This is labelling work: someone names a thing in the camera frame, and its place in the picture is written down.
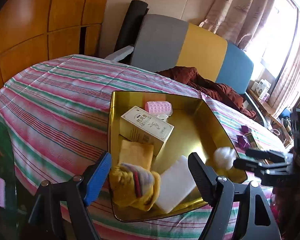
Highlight grey yellow blue armchair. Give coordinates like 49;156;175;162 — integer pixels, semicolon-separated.
106;14;266;126

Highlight white boxes on desk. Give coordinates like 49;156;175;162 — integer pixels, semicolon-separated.
251;79;271;102

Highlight wooden side desk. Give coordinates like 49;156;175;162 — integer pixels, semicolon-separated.
247;89;293;150

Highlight gold tin box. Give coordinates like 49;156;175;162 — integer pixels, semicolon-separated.
107;90;248;222

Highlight wooden wardrobe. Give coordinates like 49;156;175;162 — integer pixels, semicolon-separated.
0;0;107;89

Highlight white printed carton box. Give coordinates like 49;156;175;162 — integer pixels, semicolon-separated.
119;106;174;156

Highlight white cotton ball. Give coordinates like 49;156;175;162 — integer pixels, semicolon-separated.
213;147;237;171

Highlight yellow striped sock bundle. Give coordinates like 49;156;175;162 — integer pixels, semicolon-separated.
109;163;161;211

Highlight pink hair roller in box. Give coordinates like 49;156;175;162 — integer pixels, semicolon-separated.
145;101;173;116

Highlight dark red blanket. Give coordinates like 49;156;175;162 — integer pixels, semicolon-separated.
157;66;256;119

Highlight green cracker packet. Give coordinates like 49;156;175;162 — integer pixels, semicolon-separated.
244;132;262;150

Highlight white sponge block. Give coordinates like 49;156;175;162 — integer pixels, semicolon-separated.
155;155;196;213

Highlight beige patterned curtain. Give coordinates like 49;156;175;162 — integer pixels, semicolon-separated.
200;0;300;115

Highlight black rolled mat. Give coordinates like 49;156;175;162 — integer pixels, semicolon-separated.
114;0;149;52

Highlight purple snack packet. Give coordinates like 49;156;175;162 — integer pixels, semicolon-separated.
236;135;250;150
241;125;251;134

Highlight yellow sponge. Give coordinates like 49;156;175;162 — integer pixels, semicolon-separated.
118;140;154;170

